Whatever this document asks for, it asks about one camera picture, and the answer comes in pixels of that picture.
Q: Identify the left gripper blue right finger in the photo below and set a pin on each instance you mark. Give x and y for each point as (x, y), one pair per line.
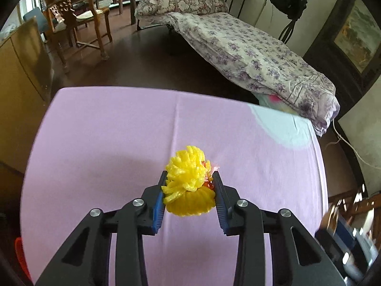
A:
(297, 258)

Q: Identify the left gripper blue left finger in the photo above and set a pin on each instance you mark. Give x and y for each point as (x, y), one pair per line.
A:
(84, 257)

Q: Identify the yellow foam fruit net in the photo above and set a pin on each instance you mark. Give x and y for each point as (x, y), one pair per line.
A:
(189, 188)

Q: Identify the red mesh trash basket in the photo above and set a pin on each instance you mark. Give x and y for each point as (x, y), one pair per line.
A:
(21, 256)

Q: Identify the nearby wooden chair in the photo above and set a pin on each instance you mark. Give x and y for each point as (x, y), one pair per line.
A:
(356, 202)

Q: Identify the purple tablecloth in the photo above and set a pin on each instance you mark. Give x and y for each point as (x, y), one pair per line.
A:
(100, 147)

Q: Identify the wooden sideboard cabinet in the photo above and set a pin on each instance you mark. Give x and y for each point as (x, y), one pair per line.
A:
(26, 84)

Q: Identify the framed landscape painting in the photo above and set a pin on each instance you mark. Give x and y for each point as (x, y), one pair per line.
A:
(347, 48)

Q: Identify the floral bed quilt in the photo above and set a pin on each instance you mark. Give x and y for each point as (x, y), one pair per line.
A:
(260, 63)

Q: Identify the black coat stand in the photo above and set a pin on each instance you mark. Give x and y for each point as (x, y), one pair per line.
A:
(287, 32)

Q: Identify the carved wooden chair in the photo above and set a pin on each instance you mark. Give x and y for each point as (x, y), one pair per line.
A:
(65, 16)

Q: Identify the folded floral blanket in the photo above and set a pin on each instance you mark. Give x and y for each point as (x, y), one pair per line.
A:
(198, 7)

